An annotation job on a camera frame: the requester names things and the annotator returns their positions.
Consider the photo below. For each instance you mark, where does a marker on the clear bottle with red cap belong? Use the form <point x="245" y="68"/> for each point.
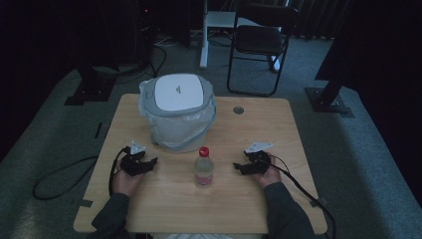
<point x="203" y="168"/>

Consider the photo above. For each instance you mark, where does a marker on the grey tape piece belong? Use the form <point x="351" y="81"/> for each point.
<point x="86" y="203"/>
<point x="318" y="201"/>

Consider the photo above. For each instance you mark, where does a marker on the black folding chair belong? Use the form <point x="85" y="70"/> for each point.
<point x="258" y="41"/>

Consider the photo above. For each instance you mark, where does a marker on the person's right hand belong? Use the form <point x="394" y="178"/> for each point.
<point x="271" y="177"/>

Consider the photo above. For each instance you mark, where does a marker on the grey trash can white lid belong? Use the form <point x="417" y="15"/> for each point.
<point x="179" y="99"/>

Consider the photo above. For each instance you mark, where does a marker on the white desk frame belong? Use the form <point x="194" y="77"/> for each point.
<point x="205" y="40"/>

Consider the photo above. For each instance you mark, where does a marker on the person's left hand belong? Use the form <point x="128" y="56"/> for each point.
<point x="125" y="183"/>

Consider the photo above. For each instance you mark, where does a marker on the black stand base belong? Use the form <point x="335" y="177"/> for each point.
<point x="91" y="88"/>

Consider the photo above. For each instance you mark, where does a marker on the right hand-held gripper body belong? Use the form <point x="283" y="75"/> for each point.
<point x="258" y="158"/>

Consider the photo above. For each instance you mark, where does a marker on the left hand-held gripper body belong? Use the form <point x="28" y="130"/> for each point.
<point x="131" y="162"/>

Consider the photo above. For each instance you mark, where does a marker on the dark curtain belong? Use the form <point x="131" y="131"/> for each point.
<point x="381" y="66"/>

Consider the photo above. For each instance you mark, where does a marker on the grey table grommet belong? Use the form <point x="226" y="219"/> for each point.
<point x="238" y="110"/>

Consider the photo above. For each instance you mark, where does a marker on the black stand with slanted post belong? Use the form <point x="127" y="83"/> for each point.
<point x="328" y="96"/>

